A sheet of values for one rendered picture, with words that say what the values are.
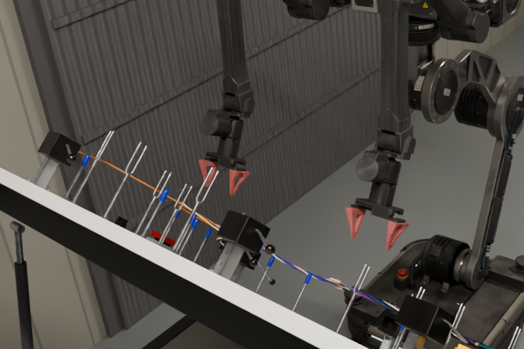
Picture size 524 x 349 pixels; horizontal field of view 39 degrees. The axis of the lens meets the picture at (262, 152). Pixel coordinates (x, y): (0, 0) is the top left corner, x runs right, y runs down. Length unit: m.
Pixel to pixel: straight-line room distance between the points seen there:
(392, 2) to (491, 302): 1.54
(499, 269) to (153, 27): 1.62
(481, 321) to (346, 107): 1.73
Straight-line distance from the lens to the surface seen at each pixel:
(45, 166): 1.22
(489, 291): 2.95
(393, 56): 1.68
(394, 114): 1.72
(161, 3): 3.02
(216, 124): 1.98
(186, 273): 0.75
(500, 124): 2.71
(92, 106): 2.87
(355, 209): 1.81
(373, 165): 1.69
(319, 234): 3.69
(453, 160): 4.27
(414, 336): 1.20
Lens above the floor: 2.09
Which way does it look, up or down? 28 degrees down
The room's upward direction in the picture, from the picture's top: 8 degrees counter-clockwise
